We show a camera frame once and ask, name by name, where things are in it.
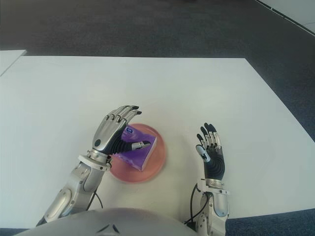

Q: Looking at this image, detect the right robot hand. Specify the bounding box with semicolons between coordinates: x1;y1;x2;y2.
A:
196;122;226;181

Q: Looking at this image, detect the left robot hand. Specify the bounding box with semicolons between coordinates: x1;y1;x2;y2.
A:
92;105;151;158

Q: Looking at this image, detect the purple tissue paper pack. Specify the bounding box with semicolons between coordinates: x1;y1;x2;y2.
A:
117;124;158;172

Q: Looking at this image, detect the pink round plate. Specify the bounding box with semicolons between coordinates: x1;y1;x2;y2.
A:
108;122;167;184

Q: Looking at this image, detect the grey robot torso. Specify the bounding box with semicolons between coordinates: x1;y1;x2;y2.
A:
14;207;197;236

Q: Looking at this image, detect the white side table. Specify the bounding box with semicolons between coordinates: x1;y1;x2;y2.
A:
0;49;27;76

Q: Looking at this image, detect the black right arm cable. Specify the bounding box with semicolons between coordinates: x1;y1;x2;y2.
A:
183;183;206;226

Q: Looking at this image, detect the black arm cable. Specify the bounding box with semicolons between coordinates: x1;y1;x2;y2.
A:
183;183;206;226
87;190;103;212

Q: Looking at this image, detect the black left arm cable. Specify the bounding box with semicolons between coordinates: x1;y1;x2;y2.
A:
87;190;103;212

